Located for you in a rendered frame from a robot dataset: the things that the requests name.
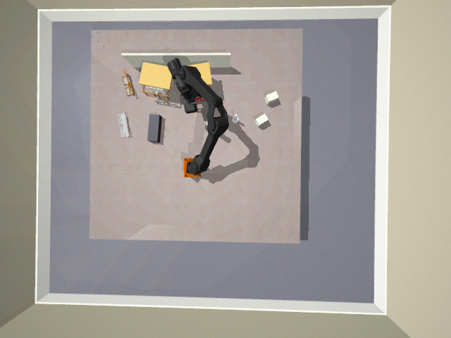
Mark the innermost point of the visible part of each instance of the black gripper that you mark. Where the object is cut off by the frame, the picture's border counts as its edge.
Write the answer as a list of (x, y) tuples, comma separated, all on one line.
[(189, 108)]

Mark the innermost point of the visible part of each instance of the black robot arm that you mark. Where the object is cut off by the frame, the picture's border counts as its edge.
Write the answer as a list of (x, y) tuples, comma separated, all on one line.
[(187, 76)]

